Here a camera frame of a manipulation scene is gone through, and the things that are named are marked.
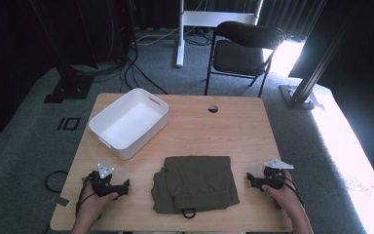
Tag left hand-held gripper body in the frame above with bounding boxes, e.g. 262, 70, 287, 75
88, 163, 122, 198

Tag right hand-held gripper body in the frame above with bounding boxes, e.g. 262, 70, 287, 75
260, 158, 295, 191

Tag olive green pants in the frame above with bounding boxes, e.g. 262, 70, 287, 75
150, 155, 241, 219

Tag white plastic storage bin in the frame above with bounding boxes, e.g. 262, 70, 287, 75
88, 88, 170, 161

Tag person's right hand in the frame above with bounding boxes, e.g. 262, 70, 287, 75
261, 170, 302, 214

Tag person's left hand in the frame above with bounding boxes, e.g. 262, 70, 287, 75
77, 176, 120, 222

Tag grey tape piece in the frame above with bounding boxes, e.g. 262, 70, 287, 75
55, 196, 71, 209

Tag black stand with square base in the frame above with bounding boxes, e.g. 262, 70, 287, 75
28, 0, 99, 104

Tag black folding chair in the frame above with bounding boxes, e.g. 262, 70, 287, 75
204, 20, 287, 98

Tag dark curtain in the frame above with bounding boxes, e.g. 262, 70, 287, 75
207, 0, 327, 41

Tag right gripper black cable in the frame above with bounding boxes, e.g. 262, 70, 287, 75
272, 171, 306, 209

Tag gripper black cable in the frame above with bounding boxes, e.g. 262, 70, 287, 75
75, 176, 97, 218
272, 171, 306, 209

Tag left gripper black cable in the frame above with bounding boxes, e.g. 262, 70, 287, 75
75, 176, 97, 218

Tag black cable loop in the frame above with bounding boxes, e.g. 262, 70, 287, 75
44, 170, 69, 194

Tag black aluminium post with plate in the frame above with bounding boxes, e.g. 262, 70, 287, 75
279, 0, 358, 111

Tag black floor cables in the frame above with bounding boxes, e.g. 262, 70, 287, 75
119, 30, 170, 96

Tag white floor cables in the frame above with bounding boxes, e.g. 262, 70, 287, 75
135, 26, 180, 47

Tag white metal desk frame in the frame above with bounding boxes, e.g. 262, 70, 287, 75
175, 0, 264, 68

